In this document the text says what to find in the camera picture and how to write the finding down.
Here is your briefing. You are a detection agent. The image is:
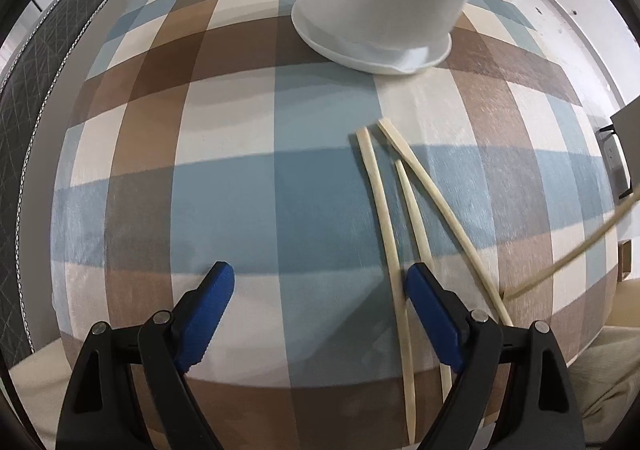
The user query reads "dark grey chair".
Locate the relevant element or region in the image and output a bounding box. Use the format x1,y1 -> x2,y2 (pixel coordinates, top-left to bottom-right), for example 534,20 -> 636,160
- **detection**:
596,94 -> 640,202

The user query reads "wooden chopstick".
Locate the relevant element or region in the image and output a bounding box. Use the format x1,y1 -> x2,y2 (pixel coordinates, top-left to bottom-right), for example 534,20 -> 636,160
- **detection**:
377,117 -> 515,329
393,158 -> 454,403
502,194 -> 640,301
356,127 -> 417,446

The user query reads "checkered tablecloth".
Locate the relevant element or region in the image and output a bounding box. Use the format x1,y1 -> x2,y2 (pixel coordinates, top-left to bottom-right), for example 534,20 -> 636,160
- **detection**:
50,0 -> 620,450

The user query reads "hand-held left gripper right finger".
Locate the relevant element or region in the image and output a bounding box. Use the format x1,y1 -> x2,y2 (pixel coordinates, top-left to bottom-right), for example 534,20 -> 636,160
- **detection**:
404,262 -> 586,450

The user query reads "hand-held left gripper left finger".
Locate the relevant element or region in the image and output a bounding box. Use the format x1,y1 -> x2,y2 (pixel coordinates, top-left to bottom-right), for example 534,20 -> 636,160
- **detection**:
56,261 -> 236,450

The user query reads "grey quilted bed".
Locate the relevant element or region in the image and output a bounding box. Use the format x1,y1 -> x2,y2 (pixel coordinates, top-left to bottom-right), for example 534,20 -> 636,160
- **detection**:
0,0 -> 112,363

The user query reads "beige cloth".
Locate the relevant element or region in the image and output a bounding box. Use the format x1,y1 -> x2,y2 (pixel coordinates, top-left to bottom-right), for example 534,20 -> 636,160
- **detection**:
565,322 -> 640,436
9,336 -> 77,450

